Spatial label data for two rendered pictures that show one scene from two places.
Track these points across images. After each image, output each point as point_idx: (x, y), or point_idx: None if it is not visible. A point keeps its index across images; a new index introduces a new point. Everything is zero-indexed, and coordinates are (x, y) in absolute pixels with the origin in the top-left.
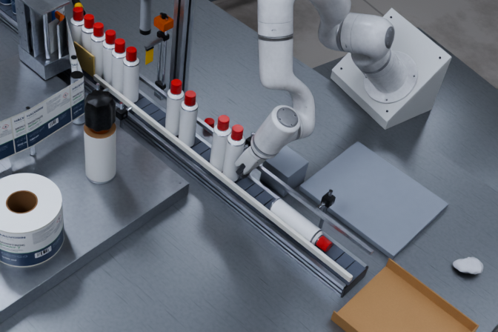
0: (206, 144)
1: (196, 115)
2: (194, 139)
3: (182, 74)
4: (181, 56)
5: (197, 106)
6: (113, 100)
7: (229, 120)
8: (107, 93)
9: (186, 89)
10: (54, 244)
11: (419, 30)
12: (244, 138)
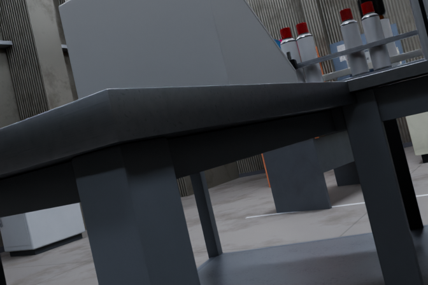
0: (344, 79)
1: (342, 35)
2: (351, 69)
3: (414, 21)
4: None
5: (341, 25)
6: None
7: (296, 25)
8: None
9: (422, 48)
10: (350, 77)
11: None
12: (281, 42)
